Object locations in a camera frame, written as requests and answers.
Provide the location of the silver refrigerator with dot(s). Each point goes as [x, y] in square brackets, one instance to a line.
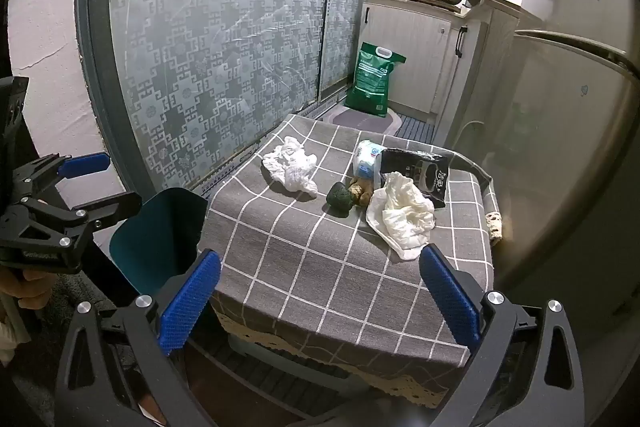
[565, 132]

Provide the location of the grey checked tablecloth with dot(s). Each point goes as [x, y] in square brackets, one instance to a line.
[310, 267]

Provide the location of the small white tissue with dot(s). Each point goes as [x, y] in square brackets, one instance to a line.
[292, 167]

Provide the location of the green ball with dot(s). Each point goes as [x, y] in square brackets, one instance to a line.
[340, 198]

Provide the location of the flat dark cooktop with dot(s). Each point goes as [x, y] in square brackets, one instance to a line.
[430, 4]

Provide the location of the black snack packet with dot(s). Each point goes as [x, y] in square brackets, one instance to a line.
[425, 177]

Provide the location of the oval grey floor mat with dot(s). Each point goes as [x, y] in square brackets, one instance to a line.
[365, 119]

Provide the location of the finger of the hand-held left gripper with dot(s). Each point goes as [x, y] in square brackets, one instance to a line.
[115, 206]
[85, 164]

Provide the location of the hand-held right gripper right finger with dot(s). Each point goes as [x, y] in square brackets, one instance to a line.
[450, 302]

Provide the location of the teal plastic bin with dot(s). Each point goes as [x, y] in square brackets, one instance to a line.
[150, 237]

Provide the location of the green rice bag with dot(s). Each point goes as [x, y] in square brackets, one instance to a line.
[372, 77]

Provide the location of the brown ball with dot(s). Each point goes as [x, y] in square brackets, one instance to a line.
[362, 193]

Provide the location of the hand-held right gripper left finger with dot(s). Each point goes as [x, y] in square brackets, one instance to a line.
[190, 302]

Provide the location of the large white paper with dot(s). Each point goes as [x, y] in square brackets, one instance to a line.
[400, 217]

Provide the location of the person's left hand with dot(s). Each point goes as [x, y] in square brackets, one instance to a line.
[27, 287]

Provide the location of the blue white tissue packet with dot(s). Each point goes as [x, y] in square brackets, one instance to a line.
[366, 157]

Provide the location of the patterned frosted glass door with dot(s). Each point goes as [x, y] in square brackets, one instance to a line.
[350, 7]
[200, 57]

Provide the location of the person's left forearm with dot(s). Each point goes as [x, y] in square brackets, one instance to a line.
[6, 342]

